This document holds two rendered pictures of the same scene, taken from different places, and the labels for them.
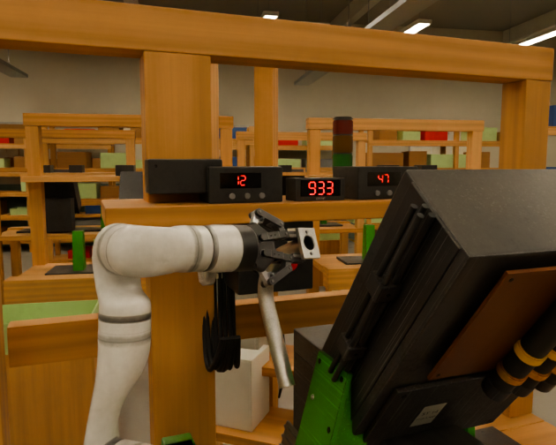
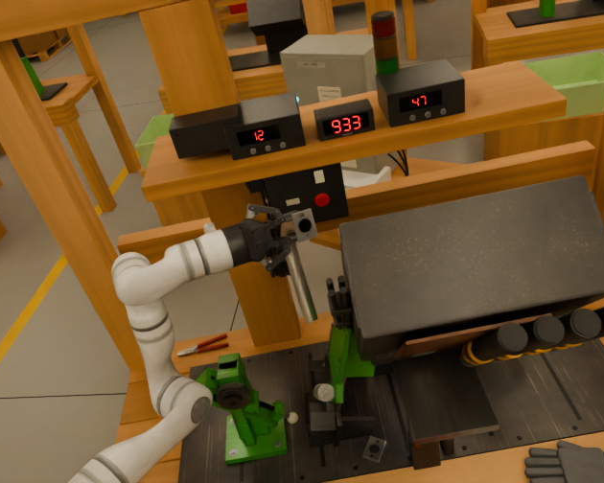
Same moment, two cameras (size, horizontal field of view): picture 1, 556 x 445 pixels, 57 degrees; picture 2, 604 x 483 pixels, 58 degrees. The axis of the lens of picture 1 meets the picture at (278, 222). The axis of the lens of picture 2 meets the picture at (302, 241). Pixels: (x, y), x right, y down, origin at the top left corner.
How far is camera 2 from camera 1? 59 cm
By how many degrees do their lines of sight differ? 37
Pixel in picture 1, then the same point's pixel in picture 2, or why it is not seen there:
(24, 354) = not seen: hidden behind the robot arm
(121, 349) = (148, 345)
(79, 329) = (170, 241)
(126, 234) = (123, 284)
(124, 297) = (140, 313)
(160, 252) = (153, 287)
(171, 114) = (184, 69)
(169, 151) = (193, 104)
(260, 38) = not seen: outside the picture
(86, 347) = not seen: hidden behind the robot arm
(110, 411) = (158, 371)
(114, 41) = (106, 11)
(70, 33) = (64, 16)
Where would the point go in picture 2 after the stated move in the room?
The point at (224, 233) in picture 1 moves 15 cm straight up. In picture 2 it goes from (212, 249) to (186, 176)
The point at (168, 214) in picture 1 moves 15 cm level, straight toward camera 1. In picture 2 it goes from (195, 182) to (177, 223)
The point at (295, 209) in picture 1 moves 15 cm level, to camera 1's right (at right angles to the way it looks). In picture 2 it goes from (315, 157) to (387, 154)
